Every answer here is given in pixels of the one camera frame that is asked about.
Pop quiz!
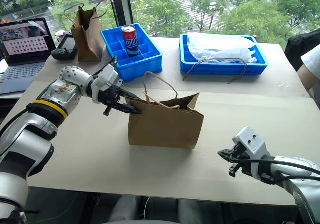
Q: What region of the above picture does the blue compartment crate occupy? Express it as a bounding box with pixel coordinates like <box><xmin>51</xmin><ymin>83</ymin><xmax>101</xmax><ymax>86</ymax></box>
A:
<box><xmin>100</xmin><ymin>23</ymin><xmax>163</xmax><ymax>82</ymax></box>

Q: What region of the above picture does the brown twine handle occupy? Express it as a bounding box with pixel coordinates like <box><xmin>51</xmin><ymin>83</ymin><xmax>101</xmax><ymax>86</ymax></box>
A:
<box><xmin>182</xmin><ymin>57</ymin><xmax>249</xmax><ymax>85</ymax></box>

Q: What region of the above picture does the red soda can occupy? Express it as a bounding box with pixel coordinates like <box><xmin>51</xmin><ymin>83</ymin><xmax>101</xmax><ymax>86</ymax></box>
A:
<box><xmin>121</xmin><ymin>24</ymin><xmax>139</xmax><ymax>58</ymax></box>

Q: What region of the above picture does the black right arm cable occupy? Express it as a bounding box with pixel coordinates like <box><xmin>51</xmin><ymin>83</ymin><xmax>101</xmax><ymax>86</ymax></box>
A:
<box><xmin>233</xmin><ymin>158</ymin><xmax>320</xmax><ymax>182</ymax></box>

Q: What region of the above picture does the blue shallow tray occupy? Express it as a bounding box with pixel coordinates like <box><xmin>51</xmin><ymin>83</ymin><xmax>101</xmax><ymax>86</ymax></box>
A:
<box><xmin>179</xmin><ymin>33</ymin><xmax>269</xmax><ymax>75</ymax></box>

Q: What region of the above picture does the narrow brown paper bag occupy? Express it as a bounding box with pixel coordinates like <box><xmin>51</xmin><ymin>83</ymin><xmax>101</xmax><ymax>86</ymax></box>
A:
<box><xmin>63</xmin><ymin>0</ymin><xmax>108</xmax><ymax>62</ymax></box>

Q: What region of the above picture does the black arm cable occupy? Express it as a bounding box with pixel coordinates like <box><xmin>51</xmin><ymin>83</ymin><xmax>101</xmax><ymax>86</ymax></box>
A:
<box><xmin>233</xmin><ymin>158</ymin><xmax>320</xmax><ymax>182</ymax></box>
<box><xmin>93</xmin><ymin>56</ymin><xmax>118</xmax><ymax>78</ymax></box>

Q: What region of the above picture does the person in white shirt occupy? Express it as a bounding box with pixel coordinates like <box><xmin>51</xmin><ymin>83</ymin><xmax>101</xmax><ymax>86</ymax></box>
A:
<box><xmin>297</xmin><ymin>51</ymin><xmax>320</xmax><ymax>101</ymax></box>

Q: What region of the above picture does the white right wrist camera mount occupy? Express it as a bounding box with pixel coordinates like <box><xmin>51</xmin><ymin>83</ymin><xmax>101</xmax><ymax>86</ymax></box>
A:
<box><xmin>232</xmin><ymin>125</ymin><xmax>272</xmax><ymax>181</ymax></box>

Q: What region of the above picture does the grey laptop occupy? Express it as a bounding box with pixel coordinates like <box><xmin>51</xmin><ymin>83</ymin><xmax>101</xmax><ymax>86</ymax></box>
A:
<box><xmin>0</xmin><ymin>17</ymin><xmax>57</xmax><ymax>95</ymax></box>

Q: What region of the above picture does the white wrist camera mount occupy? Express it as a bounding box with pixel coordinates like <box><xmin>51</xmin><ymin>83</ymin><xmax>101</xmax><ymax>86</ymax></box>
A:
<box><xmin>90</xmin><ymin>64</ymin><xmax>124</xmax><ymax>104</ymax></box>
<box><xmin>232</xmin><ymin>125</ymin><xmax>272</xmax><ymax>181</ymax></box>

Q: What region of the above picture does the wide brown paper bag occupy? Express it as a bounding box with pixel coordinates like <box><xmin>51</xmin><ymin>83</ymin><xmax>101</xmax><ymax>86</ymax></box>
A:
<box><xmin>124</xmin><ymin>71</ymin><xmax>205</xmax><ymax>149</ymax></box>

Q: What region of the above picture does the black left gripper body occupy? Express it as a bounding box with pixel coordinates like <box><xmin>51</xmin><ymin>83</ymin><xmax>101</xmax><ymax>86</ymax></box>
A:
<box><xmin>98</xmin><ymin>85</ymin><xmax>123</xmax><ymax>108</ymax></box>

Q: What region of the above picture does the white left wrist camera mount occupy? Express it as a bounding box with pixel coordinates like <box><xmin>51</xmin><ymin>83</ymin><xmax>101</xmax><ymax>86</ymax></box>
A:
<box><xmin>90</xmin><ymin>64</ymin><xmax>124</xmax><ymax>104</ymax></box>

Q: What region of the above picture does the white plastic bag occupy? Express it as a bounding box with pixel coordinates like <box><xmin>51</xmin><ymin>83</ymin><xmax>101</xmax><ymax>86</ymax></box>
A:
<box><xmin>186</xmin><ymin>32</ymin><xmax>258</xmax><ymax>63</ymax></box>

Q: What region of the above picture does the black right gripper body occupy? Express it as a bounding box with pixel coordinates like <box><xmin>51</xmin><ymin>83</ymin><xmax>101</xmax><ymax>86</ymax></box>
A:
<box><xmin>228</xmin><ymin>142</ymin><xmax>252</xmax><ymax>178</ymax></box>

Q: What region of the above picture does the black handheld controller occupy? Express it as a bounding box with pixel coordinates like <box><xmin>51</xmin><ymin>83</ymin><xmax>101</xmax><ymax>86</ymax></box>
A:
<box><xmin>51</xmin><ymin>34</ymin><xmax>78</xmax><ymax>60</ymax></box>

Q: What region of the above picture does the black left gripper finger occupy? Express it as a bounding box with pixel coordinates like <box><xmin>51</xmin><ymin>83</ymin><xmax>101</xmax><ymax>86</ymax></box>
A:
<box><xmin>103</xmin><ymin>101</ymin><xmax>144</xmax><ymax>116</ymax></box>
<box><xmin>119</xmin><ymin>88</ymin><xmax>141</xmax><ymax>101</ymax></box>

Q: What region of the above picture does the dark window frame post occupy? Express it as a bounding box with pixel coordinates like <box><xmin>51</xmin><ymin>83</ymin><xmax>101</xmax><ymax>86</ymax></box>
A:
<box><xmin>106</xmin><ymin>0</ymin><xmax>133</xmax><ymax>30</ymax></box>

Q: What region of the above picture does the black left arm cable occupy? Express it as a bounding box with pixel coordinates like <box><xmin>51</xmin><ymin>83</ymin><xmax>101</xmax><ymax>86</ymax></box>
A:
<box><xmin>93</xmin><ymin>56</ymin><xmax>118</xmax><ymax>78</ymax></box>

